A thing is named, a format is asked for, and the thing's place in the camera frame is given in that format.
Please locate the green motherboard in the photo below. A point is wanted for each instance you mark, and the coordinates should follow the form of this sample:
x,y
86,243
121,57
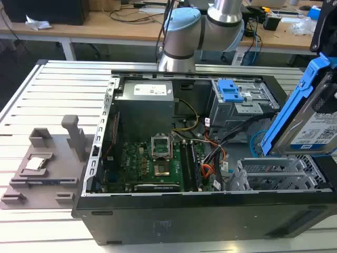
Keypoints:
x,y
131,158

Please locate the grey-brown parts rack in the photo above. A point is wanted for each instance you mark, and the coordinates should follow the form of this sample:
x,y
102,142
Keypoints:
x,y
60,158

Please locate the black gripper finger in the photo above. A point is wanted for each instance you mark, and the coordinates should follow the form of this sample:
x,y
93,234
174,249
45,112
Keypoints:
x,y
319,26
329,95

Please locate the RAM stick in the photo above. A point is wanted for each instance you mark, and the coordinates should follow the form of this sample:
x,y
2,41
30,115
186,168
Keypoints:
x,y
50,182

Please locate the black open PC case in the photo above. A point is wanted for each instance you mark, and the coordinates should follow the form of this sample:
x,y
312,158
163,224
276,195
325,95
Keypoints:
x,y
184,218

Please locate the crumpled white paper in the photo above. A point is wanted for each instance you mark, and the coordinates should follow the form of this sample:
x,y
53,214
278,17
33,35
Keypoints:
x,y
37,23

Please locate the clear plastic bag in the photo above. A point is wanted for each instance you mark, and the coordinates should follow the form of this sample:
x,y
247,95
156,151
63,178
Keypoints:
x,y
302,26

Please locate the large black box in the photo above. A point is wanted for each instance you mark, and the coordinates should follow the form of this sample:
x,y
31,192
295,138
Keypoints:
x,y
44,11

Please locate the CPU socket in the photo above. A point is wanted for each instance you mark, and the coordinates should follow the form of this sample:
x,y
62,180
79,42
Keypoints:
x,y
162,170

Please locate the grey power supply unit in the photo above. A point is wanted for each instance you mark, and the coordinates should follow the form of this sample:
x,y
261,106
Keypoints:
x,y
144,110

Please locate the wooden desk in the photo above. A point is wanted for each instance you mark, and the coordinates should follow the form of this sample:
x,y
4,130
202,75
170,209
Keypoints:
x,y
105,30

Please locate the blue plastic drive latch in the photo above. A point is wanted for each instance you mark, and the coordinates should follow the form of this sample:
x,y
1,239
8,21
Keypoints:
x,y
229,92

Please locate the hard disk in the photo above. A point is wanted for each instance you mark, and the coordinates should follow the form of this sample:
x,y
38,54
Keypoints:
x,y
302,126

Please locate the grey metal drive cage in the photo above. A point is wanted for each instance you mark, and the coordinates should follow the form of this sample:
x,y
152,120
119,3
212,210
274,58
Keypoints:
x,y
223,113

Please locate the blue cardboard box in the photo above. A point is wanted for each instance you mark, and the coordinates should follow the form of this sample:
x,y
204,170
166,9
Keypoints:
x,y
314,12

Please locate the small black box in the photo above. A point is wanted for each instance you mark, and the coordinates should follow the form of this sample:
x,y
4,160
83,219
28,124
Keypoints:
x,y
271,23

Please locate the silver CPU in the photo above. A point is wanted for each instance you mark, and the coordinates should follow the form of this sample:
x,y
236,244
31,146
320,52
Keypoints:
x,y
34,163

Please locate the black RAM slot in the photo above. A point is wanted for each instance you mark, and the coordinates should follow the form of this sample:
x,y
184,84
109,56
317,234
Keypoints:
x,y
187,168
197,166

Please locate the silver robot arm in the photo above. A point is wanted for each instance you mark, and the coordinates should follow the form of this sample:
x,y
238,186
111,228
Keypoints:
x,y
181,39

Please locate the black graphics card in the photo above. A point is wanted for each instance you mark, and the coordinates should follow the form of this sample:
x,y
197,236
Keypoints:
x,y
158,187

